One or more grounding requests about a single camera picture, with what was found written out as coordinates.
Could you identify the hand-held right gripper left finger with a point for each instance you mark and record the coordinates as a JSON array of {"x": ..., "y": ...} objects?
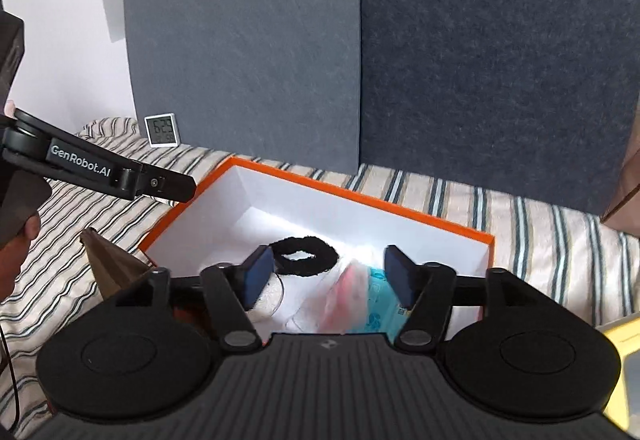
[{"x": 257, "y": 277}]

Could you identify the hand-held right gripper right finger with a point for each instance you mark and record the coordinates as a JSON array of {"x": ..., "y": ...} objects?
[{"x": 400, "y": 280}]

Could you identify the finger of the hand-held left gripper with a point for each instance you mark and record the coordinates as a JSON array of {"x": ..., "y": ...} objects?
[{"x": 165, "y": 185}]

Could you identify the white round pad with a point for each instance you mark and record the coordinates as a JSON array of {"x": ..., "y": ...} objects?
[{"x": 272, "y": 295}]

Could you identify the light blue tissue packet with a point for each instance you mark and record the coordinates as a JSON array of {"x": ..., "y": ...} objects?
[{"x": 380, "y": 305}]

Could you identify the pink tissue pack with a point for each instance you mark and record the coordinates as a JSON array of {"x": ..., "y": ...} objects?
[{"x": 350, "y": 300}]

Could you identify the black fuzzy scrunchie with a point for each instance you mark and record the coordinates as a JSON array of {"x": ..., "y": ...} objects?
[{"x": 325, "y": 260}]

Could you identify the orange cardboard box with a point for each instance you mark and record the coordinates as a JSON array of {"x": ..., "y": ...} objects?
[{"x": 280, "y": 200}]

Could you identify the person's left hand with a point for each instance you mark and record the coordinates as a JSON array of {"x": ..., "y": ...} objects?
[{"x": 17, "y": 260}]

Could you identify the white digital thermometer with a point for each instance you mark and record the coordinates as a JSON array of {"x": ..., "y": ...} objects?
[{"x": 161, "y": 130}]

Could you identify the olive bag with red stripe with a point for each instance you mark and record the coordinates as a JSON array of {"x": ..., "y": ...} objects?
[{"x": 112, "y": 270}]

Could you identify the striped bed sheet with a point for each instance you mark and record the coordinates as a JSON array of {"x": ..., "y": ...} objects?
[{"x": 525, "y": 220}]

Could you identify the light grey felt panel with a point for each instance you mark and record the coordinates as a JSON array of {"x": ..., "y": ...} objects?
[{"x": 240, "y": 44}]

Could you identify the brown paper bag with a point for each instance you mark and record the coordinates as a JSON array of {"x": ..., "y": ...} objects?
[{"x": 627, "y": 210}]

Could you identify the dark blue felt panel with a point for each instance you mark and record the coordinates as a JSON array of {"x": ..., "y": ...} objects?
[{"x": 500, "y": 59}]

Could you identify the clear plastic storage container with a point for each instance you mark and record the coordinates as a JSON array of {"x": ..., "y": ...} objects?
[{"x": 625, "y": 370}]

